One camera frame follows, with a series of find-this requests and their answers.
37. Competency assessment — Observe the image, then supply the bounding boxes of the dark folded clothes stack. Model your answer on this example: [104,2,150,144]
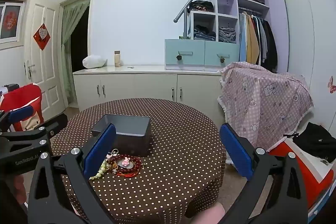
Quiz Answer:
[188,0,215,13]

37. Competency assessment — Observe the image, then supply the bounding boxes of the red bead bracelet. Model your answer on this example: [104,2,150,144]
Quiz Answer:
[108,154,142,173]

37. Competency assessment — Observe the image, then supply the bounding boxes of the red white plastic bin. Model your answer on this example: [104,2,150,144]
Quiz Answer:
[268,132,335,212]

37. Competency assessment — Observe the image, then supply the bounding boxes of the red diamond door decoration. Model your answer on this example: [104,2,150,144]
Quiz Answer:
[33,23,50,51]

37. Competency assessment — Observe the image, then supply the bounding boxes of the person's pink clothing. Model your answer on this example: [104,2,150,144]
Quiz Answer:
[189,202,226,224]

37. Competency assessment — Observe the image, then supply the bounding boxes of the black cloth bag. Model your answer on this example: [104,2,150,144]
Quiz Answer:
[292,122,336,165]

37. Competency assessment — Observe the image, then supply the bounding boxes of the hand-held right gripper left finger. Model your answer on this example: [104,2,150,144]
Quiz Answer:
[28,123,117,224]

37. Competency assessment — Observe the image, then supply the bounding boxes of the pink checked printed blanket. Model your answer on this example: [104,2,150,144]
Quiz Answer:
[217,61,314,152]

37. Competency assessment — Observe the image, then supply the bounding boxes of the folded blue jeans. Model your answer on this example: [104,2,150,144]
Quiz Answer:
[194,25,216,41]

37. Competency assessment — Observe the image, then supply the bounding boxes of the brown dotted tablecloth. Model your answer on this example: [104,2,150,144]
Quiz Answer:
[51,98,227,224]

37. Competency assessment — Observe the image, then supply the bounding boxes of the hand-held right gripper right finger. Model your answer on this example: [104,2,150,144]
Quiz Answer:
[219,122,309,224]

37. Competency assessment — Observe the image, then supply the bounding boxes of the white plastic bag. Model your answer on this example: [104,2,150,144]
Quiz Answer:
[82,55,108,69]

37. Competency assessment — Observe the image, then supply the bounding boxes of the butterfly wall sticker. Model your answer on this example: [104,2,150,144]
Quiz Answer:
[327,76,336,94]

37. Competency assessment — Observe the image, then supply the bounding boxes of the red cord bracelet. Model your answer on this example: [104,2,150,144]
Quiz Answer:
[115,166,146,178]

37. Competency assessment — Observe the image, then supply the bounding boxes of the red white chair cover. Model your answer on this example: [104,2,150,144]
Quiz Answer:
[0,83,44,132]

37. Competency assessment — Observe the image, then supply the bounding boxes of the lavender wardrobe door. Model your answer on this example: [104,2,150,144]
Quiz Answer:
[265,0,290,74]

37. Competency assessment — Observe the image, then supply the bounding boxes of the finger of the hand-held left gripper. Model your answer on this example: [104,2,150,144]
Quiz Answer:
[0,114,68,147]
[0,105,35,133]

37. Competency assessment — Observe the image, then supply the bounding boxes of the black white device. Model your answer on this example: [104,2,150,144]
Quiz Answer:
[0,84,20,95]

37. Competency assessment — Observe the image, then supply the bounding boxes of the red window decal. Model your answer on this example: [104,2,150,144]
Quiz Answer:
[4,11,17,32]

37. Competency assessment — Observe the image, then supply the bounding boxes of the silver door handle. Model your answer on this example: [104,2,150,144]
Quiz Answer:
[25,61,35,79]

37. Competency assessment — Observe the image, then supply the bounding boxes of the cream sideboard cabinet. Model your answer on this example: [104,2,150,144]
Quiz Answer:
[73,65,224,120]

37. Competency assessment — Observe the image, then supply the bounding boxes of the white framed window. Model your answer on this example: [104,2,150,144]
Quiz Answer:
[0,0,28,51]

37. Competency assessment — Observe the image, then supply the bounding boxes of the white cube shelf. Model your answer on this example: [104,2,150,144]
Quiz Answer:
[187,0,271,44]

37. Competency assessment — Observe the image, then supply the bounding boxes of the dark grey metal box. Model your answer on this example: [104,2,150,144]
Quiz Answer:
[91,114,152,157]

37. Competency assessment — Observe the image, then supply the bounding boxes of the row of hanging clothes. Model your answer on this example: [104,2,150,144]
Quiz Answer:
[238,10,278,73]

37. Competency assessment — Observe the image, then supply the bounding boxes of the cream wardrobe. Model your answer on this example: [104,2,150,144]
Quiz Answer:
[282,0,336,135]

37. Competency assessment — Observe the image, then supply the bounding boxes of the folded grey clothes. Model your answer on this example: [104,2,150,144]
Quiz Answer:
[218,27,237,43]

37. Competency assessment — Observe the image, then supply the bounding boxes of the green curtain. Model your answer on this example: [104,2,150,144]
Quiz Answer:
[61,0,91,106]

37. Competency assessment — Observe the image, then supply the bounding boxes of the white panelled door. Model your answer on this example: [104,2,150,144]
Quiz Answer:
[24,0,67,122]

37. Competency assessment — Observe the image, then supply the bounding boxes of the teal drawer unit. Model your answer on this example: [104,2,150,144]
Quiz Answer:
[164,39,240,71]

